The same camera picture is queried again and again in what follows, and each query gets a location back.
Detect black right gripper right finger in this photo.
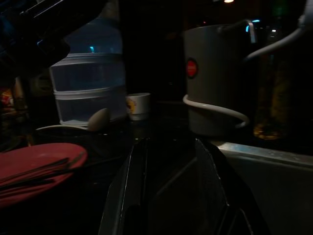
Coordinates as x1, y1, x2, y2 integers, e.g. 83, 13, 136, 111
185, 137, 269, 235

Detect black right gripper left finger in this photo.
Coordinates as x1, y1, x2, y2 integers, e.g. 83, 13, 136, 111
97, 137, 150, 235

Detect steel kitchen sink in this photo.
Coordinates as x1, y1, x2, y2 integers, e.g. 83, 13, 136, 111
210, 141, 313, 235

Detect white stacked food container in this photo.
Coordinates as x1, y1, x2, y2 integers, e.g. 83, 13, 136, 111
49, 16, 128, 127

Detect white printed cup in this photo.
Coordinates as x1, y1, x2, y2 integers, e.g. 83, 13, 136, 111
125, 92, 151, 121

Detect pink plate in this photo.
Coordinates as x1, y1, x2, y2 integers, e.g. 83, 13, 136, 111
0, 142, 89, 209

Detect yellow oil bottle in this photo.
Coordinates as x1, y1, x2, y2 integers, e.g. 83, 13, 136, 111
252, 46, 291, 141

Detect grey electric kettle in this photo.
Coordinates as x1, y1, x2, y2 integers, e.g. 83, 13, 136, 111
182, 19, 257, 137

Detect white power cord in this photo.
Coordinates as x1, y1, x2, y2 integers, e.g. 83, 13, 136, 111
182, 14, 313, 131

